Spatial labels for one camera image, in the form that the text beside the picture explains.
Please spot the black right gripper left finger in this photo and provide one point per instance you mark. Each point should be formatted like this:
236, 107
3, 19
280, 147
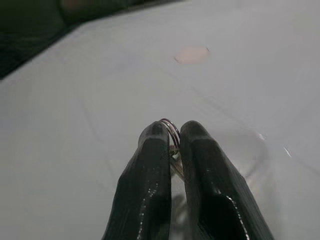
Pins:
142, 180

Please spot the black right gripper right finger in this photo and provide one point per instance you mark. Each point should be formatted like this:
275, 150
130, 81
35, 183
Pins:
210, 180

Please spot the round pink sticker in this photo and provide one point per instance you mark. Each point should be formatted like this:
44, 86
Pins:
192, 55

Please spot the dark green sofa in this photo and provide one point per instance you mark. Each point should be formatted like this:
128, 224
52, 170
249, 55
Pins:
27, 32

